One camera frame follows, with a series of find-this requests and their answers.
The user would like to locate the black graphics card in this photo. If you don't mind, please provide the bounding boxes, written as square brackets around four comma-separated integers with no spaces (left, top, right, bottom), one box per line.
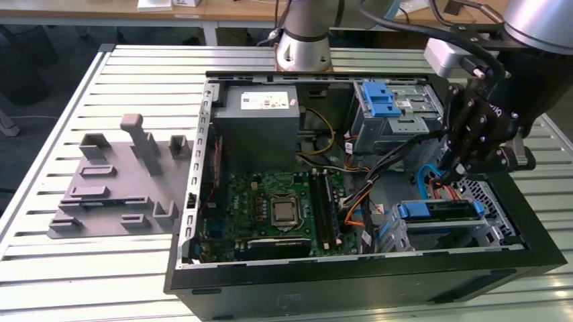
[236,237,314,260]

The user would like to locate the black RAM slot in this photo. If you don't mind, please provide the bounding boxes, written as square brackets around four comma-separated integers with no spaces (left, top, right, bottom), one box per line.
[309,171,332,246]

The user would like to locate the hard disk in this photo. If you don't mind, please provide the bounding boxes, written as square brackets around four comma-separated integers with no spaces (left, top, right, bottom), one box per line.
[397,200,484,222]

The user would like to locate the black chair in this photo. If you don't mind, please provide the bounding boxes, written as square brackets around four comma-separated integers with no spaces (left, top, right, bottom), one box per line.
[0,25,59,107]

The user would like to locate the wooden desk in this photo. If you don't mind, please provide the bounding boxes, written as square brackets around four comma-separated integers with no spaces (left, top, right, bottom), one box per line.
[0,0,507,46]

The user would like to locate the RAM stick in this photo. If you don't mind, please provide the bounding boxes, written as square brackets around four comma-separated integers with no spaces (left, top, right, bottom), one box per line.
[322,172,345,243]

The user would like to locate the CPU socket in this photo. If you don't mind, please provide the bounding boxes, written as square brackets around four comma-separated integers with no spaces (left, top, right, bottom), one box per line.
[268,193,302,231]

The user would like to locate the silver optical drive cage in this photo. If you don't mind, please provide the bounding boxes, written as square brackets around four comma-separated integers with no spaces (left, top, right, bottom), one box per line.
[350,80,452,156]

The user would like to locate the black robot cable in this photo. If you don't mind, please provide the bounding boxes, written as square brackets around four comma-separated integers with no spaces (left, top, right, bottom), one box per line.
[357,0,512,80]

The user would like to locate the silver CPU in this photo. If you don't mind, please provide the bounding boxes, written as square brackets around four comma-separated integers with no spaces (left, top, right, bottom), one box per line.
[273,203,297,225]

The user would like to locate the power wire with black connector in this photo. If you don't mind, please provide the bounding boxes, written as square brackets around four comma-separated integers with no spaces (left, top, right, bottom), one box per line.
[429,177,472,204]

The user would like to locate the blue data wire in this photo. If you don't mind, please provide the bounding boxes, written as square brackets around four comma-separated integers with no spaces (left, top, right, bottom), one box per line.
[416,162,449,202]

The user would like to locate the black PC case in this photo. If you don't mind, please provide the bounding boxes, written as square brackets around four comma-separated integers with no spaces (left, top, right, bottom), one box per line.
[163,70,569,319]

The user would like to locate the silver disk bay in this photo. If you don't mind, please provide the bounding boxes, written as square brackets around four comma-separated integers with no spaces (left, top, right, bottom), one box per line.
[378,199,509,252]

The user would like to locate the green motherboard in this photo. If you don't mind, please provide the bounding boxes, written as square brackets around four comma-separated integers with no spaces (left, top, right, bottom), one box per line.
[199,170,360,263]

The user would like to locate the grey parts rack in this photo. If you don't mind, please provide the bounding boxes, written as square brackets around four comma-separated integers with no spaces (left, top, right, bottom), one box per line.
[49,113,198,239]

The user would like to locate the yellow wires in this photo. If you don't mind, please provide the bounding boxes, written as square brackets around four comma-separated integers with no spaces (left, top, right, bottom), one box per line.
[298,107,337,157]

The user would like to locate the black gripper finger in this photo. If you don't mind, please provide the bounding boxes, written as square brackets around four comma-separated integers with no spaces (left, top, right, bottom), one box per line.
[441,83,476,178]
[449,115,497,183]

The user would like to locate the blue drive cage latch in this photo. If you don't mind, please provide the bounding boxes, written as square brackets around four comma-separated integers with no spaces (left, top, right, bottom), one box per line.
[362,81,404,119]

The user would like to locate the black wire bundle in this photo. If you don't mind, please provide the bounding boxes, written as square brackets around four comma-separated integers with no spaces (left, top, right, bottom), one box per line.
[344,132,447,215]

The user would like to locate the grey power supply unit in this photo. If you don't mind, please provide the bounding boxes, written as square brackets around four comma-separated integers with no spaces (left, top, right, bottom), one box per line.
[213,85,302,172]

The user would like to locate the orange wires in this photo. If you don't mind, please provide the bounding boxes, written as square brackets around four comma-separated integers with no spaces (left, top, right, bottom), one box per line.
[345,196,374,231]

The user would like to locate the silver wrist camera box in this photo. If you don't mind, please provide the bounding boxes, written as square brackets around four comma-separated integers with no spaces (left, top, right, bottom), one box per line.
[423,38,475,78]

